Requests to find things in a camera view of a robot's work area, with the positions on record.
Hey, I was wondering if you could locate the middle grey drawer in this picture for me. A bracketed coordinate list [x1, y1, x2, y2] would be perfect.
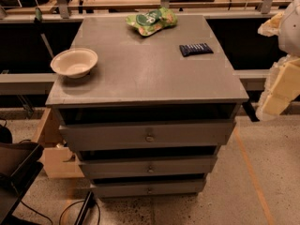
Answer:
[78, 156, 218, 179]

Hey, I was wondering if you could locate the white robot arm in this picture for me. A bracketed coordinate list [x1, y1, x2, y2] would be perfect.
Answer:
[256, 0, 300, 121]

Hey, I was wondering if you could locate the black tray stand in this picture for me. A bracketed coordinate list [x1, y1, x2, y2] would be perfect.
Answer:
[0, 142, 44, 225]

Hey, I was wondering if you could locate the black floor cable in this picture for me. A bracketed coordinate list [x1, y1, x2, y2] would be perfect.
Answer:
[19, 199, 101, 225]

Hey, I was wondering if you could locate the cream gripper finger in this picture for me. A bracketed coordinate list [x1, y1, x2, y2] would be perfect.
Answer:
[258, 12, 283, 37]
[256, 58, 300, 121]

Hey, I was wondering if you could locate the grey drawer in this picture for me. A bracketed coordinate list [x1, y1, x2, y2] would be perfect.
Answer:
[78, 156, 218, 179]
[91, 179, 206, 199]
[60, 120, 235, 151]

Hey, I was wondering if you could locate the top grey drawer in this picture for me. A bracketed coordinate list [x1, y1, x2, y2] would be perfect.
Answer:
[60, 120, 235, 151]

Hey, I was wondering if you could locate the grey drawer cabinet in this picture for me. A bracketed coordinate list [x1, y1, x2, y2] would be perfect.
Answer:
[47, 15, 248, 186]

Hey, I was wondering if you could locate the bottom grey drawer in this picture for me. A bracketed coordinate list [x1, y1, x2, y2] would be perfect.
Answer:
[91, 179, 206, 199]

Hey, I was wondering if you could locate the white paper bowl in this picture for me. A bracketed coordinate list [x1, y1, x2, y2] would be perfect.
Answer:
[51, 48, 98, 79]

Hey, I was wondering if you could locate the green snack bag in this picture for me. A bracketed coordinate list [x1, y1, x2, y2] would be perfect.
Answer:
[126, 7, 177, 37]

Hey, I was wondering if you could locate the dark blue rxbar wrapper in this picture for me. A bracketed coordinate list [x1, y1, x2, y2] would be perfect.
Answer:
[179, 43, 213, 57]

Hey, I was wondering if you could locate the wooden box on floor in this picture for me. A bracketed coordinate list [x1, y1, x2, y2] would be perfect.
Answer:
[32, 108, 83, 178]

